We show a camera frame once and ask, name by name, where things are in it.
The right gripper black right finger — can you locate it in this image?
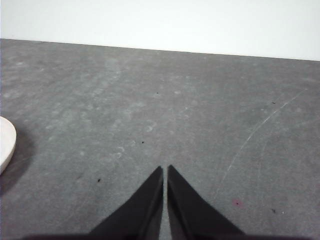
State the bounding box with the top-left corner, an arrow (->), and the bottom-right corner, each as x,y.
166,164 -> 245,236

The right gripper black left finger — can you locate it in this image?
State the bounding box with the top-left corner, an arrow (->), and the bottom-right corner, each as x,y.
89,165 -> 164,236

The white round plate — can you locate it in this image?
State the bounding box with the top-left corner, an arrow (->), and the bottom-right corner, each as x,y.
0,116 -> 18,175

